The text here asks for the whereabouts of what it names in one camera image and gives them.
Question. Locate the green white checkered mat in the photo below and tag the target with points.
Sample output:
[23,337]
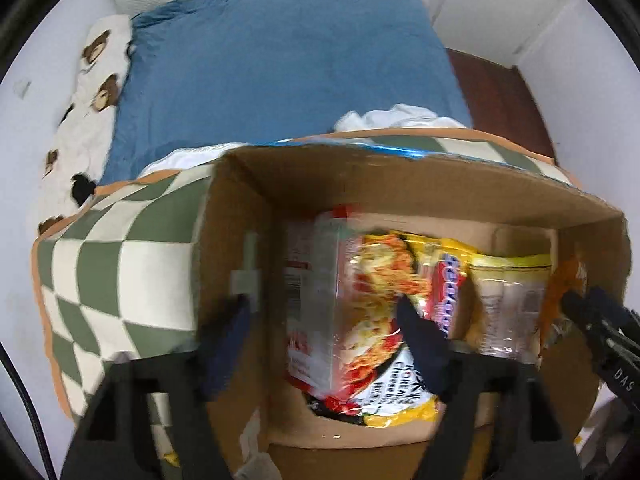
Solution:
[125,270]

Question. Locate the red white snack packet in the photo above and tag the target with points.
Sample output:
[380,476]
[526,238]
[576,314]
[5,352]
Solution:
[310,310]

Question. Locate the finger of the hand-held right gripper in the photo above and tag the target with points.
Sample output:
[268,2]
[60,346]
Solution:
[612,307]
[577,307]

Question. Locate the blue bedsheet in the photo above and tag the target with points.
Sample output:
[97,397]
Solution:
[280,70]

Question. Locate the clear yellow-edged snack packet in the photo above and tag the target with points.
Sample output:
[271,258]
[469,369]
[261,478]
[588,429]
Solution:
[505,305]

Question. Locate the yellow packet purple lettering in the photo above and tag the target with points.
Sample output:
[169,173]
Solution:
[445,285]

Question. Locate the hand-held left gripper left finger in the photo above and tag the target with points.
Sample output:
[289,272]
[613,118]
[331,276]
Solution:
[222,345]

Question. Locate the cardboard box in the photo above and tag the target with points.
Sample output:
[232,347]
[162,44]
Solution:
[400,180]

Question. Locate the yellow instant noodle packet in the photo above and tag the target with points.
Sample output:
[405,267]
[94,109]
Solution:
[375,280]

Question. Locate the crumpled plastic bag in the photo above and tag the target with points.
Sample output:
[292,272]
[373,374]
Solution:
[602,435]

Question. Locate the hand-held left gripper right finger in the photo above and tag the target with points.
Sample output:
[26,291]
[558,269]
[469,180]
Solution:
[422,350]

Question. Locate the bear print pillow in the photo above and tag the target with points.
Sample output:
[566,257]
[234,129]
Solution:
[90,125]

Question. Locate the white crumpled cloth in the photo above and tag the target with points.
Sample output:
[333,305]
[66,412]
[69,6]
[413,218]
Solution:
[185,160]
[395,117]

